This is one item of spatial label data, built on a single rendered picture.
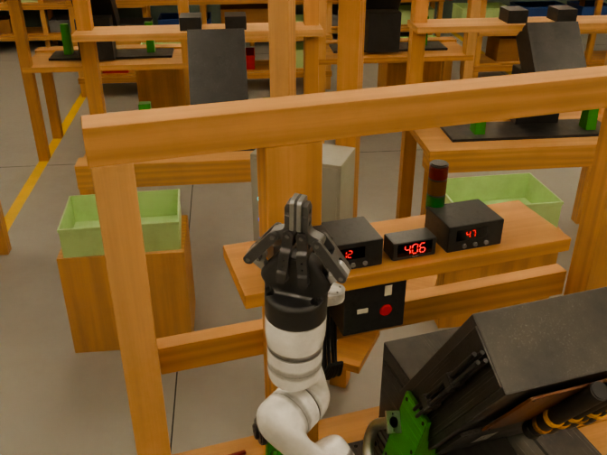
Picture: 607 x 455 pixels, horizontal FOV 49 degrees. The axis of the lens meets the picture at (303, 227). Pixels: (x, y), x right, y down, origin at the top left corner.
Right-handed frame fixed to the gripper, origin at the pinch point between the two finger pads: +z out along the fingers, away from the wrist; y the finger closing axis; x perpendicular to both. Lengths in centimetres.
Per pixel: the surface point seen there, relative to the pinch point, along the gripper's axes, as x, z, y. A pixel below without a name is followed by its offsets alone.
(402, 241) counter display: 81, -55, -3
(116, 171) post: 51, -31, 57
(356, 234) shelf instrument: 77, -53, 8
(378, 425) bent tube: 58, -96, -5
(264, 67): 689, -243, 260
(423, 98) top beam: 94, -22, -2
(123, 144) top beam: 53, -25, 56
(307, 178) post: 76, -39, 21
